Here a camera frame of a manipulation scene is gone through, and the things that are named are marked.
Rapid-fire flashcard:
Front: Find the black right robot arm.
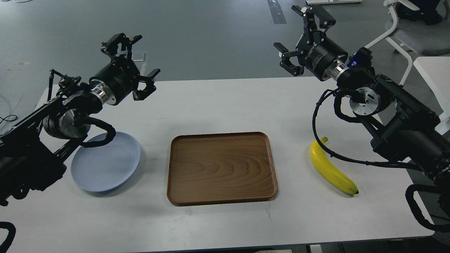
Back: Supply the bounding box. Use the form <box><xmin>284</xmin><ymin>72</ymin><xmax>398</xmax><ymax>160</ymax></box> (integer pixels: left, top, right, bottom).
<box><xmin>274</xmin><ymin>5</ymin><xmax>449</xmax><ymax>233</ymax></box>

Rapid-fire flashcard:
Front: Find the white desk base bar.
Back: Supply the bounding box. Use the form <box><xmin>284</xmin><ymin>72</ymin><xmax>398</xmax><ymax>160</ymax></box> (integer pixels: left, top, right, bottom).
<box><xmin>305</xmin><ymin>0</ymin><xmax>363</xmax><ymax>5</ymax></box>

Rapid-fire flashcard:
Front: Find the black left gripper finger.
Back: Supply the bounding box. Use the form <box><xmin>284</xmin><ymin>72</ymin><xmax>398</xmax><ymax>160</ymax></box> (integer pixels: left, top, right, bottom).
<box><xmin>133</xmin><ymin>68</ymin><xmax>161</xmax><ymax>101</ymax></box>
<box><xmin>100</xmin><ymin>33</ymin><xmax>143</xmax><ymax>60</ymax></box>

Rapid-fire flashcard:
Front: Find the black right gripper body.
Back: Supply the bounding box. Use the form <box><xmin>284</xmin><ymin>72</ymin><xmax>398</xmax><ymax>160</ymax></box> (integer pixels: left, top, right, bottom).
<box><xmin>296</xmin><ymin>31</ymin><xmax>348</xmax><ymax>81</ymax></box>

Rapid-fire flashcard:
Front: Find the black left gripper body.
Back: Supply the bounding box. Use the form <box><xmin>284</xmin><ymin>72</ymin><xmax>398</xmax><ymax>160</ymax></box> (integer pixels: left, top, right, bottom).
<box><xmin>89</xmin><ymin>59</ymin><xmax>140</xmax><ymax>105</ymax></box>

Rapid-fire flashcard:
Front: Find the yellow banana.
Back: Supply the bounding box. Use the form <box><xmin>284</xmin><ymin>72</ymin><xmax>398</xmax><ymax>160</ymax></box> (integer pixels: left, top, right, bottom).
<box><xmin>309</xmin><ymin>140</ymin><xmax>359</xmax><ymax>195</ymax></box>

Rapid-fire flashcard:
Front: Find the white side table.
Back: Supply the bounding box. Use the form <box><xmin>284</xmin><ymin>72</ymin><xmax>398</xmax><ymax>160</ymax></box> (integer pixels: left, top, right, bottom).
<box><xmin>413</xmin><ymin>56</ymin><xmax>450</xmax><ymax>135</ymax></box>

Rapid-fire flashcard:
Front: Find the white grey office chair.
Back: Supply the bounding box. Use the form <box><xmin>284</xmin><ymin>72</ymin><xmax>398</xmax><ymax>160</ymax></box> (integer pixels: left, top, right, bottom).
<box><xmin>365</xmin><ymin>0</ymin><xmax>450</xmax><ymax>86</ymax></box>

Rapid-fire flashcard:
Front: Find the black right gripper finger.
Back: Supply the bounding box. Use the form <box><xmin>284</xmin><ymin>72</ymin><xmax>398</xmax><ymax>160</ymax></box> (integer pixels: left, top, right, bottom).
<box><xmin>291</xmin><ymin>5</ymin><xmax>336</xmax><ymax>35</ymax></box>
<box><xmin>274</xmin><ymin>42</ymin><xmax>304</xmax><ymax>77</ymax></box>

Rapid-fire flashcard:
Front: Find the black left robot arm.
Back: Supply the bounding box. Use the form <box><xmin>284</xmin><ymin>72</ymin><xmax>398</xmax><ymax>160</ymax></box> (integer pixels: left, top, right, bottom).
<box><xmin>0</xmin><ymin>33</ymin><xmax>161</xmax><ymax>207</ymax></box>

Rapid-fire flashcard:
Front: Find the light blue plate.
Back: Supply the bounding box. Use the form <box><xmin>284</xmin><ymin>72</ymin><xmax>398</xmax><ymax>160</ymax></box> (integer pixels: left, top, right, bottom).
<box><xmin>71</xmin><ymin>132</ymin><xmax>141</xmax><ymax>193</ymax></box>

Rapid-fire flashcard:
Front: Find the brown wooden tray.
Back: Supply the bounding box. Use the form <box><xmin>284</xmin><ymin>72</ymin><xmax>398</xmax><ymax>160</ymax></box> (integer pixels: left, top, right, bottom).
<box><xmin>167</xmin><ymin>131</ymin><xmax>278</xmax><ymax>206</ymax></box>

